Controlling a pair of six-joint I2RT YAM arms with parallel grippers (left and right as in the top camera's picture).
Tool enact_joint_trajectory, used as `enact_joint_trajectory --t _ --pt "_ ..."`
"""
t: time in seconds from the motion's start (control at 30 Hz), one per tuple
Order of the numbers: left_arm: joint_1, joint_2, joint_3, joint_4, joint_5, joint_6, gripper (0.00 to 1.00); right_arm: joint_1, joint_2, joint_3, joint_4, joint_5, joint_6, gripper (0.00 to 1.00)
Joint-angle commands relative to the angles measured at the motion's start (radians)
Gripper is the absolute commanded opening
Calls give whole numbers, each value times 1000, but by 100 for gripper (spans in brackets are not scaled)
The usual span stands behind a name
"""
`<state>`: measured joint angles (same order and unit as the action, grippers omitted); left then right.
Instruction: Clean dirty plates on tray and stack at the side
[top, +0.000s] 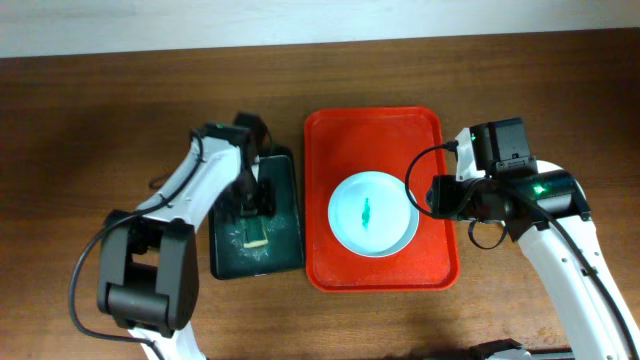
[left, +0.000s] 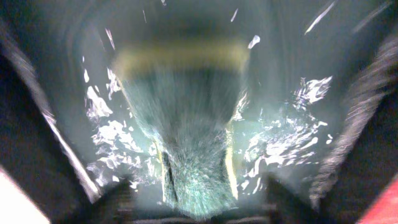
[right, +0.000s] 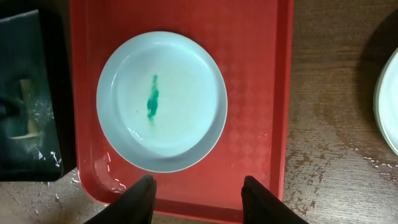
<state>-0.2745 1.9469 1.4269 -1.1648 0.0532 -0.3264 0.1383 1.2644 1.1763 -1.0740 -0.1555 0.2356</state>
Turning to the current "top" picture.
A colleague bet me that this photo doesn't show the black rectangular tray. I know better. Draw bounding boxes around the black rectangular tray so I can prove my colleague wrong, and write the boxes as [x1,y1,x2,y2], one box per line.
[208,146,305,280]

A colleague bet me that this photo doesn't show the light blue plate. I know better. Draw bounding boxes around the light blue plate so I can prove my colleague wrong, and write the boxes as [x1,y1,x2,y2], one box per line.
[327,171,420,258]

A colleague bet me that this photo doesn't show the green and yellow sponge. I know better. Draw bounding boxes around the green and yellow sponge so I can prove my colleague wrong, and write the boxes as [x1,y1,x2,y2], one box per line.
[241,216,269,249]

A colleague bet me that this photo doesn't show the red plastic serving tray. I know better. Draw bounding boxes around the red plastic serving tray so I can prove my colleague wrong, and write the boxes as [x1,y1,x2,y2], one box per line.
[304,106,460,292]

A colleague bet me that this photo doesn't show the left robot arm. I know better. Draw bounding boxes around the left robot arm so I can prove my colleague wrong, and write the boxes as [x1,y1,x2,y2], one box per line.
[97,113,275,359]

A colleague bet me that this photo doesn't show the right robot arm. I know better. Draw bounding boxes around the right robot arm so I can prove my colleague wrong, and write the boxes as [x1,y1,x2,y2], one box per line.
[423,118,639,359]

